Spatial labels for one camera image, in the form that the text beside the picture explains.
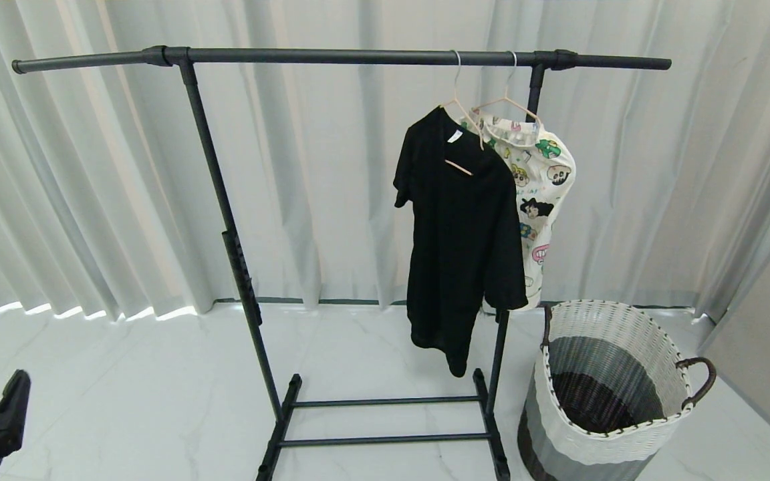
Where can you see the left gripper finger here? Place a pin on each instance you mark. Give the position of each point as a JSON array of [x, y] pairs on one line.
[[7, 417]]

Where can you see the black sleeveless shirt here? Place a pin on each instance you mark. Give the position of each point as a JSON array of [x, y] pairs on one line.
[[458, 254]]

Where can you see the pink clothes hanger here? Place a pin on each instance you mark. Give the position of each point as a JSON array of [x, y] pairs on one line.
[[515, 103], [465, 120]]

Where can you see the cream printed garment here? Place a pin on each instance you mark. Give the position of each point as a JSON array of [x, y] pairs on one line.
[[549, 180]]

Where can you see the black clothes rack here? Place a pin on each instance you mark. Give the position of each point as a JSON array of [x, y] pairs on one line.
[[358, 56]]

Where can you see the white laundry basket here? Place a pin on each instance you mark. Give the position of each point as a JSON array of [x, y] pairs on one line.
[[612, 321]]

